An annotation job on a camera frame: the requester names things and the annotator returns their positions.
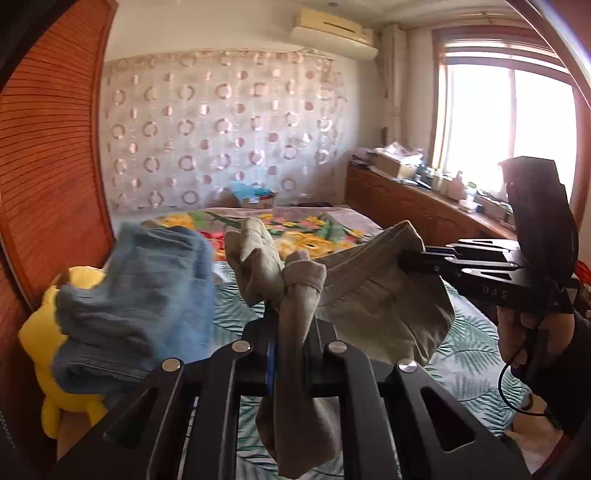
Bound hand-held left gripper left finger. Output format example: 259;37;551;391
51;318;279;480

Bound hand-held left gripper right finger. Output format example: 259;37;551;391
302;322;533;480

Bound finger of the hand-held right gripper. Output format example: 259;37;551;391
424;239;523;260
398;251;522;278

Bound khaki pants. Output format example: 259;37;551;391
224;217;456;479

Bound person's right forearm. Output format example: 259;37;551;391
526;310;591;444

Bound person's right hand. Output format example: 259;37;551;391
498;305;576;385

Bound wooden cabinet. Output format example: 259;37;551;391
346;164;519;254

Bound leaf print bedsheet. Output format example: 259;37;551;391
210;261;532;480

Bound cardboard box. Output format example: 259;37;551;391
373;150;419;179

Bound floral blanket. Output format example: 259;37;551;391
141;205;384;263

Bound blue denim jeans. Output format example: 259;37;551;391
51;224;218;398

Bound box with blue cloth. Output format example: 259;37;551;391
228;181;278;209

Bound beige window drape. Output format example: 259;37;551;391
381;23;408;145

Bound yellow plush toy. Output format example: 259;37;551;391
18;265;110;439

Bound circle pattern curtain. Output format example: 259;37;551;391
104;48;352;213

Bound wooden slatted wardrobe door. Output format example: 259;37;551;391
0;0;119;315

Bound black cable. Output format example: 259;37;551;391
498;335;557;418

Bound wall air conditioner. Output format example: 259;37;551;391
288;7;379;62

